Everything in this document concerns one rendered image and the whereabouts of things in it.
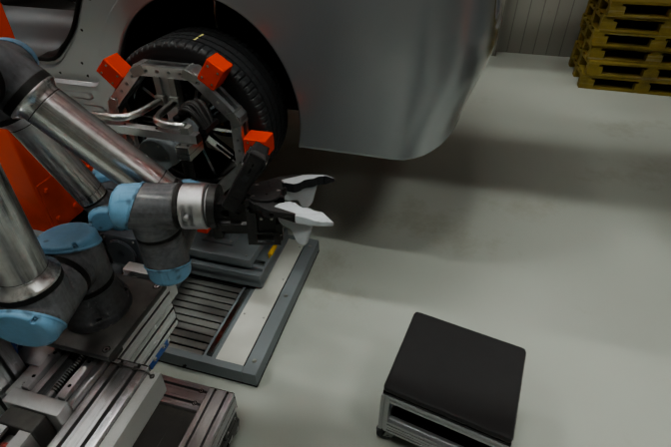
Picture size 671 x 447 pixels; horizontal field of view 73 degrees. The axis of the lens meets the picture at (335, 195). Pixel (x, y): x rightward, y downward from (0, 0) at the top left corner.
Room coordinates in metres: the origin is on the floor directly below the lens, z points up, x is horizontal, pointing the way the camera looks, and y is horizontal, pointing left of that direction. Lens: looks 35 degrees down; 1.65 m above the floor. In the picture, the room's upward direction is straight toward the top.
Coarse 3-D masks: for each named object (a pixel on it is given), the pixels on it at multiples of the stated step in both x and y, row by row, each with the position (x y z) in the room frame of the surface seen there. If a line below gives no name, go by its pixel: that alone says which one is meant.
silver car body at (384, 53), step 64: (0, 0) 3.47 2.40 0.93; (64, 0) 3.88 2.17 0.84; (128, 0) 1.80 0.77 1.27; (256, 0) 1.67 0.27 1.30; (320, 0) 1.61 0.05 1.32; (384, 0) 1.55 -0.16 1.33; (448, 0) 1.52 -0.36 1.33; (64, 64) 1.94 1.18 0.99; (320, 64) 1.61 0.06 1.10; (384, 64) 1.54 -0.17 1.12; (448, 64) 1.52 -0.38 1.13; (320, 128) 1.61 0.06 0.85; (384, 128) 1.54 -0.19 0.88; (448, 128) 1.62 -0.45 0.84
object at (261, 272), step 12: (264, 252) 1.66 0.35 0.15; (276, 252) 1.66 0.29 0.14; (192, 264) 1.57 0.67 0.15; (204, 264) 1.55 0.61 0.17; (216, 264) 1.58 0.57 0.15; (228, 264) 1.57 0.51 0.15; (264, 264) 1.55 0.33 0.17; (216, 276) 1.54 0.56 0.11; (228, 276) 1.52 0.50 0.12; (240, 276) 1.50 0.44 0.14; (252, 276) 1.48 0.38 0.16; (264, 276) 1.51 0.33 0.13
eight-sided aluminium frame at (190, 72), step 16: (144, 64) 1.55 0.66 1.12; (160, 64) 1.57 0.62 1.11; (176, 64) 1.56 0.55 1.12; (192, 64) 1.55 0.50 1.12; (128, 80) 1.56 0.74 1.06; (192, 80) 1.49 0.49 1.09; (112, 96) 1.59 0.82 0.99; (128, 96) 1.62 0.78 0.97; (208, 96) 1.48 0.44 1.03; (224, 96) 1.51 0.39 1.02; (112, 112) 1.59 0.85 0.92; (128, 112) 1.63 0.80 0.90; (224, 112) 1.47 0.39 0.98; (240, 112) 1.48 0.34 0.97; (240, 128) 1.45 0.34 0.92; (240, 144) 1.45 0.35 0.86; (240, 160) 1.46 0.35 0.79; (224, 192) 1.48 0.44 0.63
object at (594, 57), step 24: (600, 0) 4.45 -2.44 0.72; (624, 0) 4.13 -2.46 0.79; (648, 0) 4.13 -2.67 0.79; (600, 24) 4.18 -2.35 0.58; (624, 24) 4.39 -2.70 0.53; (648, 24) 4.34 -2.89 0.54; (576, 48) 4.73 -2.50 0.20; (600, 48) 4.17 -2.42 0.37; (624, 48) 4.11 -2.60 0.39; (648, 48) 4.04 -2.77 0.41; (576, 72) 4.45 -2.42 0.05; (600, 72) 4.11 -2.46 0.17; (624, 72) 4.21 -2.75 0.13; (648, 72) 4.02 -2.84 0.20
